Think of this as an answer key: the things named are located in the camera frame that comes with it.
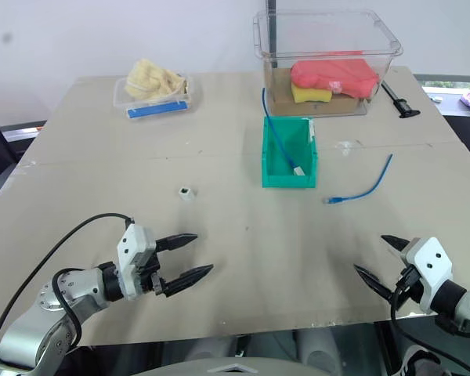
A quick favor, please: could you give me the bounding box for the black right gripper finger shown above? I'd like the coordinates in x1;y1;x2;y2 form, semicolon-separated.
380;234;411;256
352;263;396;308

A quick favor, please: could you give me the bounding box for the small clear plastic container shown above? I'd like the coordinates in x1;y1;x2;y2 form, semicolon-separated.
113;73;193;121

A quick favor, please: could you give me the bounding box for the pale yellow towel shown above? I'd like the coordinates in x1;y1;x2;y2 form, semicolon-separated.
124;58;192;105

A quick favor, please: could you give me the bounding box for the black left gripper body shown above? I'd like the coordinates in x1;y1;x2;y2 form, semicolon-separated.
138;238;170;298

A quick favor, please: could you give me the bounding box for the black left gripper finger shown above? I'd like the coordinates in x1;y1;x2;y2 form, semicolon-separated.
164;263;215;298
155;233;199;254

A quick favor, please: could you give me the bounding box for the large clear storage box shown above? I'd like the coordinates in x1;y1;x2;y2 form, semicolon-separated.
252;9;404;118

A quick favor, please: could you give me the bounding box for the blue flat strip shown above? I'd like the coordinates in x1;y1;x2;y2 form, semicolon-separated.
126;100;190;119

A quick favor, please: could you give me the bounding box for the green plastic bin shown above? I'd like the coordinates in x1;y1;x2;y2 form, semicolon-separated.
261;116;319;190

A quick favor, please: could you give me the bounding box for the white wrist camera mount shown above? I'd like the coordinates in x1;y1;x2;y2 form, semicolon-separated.
116;223;157;302
399;236;454;315

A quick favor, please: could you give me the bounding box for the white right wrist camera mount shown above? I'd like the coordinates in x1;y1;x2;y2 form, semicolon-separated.
399;236;454;315

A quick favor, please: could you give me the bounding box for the yellow sponge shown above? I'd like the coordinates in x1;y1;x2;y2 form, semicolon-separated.
290;83;334;105

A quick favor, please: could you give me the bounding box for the black caliper tool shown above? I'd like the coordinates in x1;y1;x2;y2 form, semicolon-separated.
380;81;421;120

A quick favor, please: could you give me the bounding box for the blue cable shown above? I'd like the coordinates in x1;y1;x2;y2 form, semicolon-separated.
261;87;306;176
322;153;394;206

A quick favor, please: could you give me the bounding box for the black vertical pole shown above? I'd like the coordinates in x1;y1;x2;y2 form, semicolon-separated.
266;0;280;68

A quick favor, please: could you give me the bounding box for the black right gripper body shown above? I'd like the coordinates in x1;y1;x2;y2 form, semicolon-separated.
392;265;423;311

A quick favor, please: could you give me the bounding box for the grey rounded robot body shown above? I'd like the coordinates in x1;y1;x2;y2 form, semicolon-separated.
135;327;348;376

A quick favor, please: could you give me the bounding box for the red cloth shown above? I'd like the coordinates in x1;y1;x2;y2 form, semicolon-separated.
290;50;379;99

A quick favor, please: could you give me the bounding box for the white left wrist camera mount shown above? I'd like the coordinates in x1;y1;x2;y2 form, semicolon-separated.
116;223;157;302

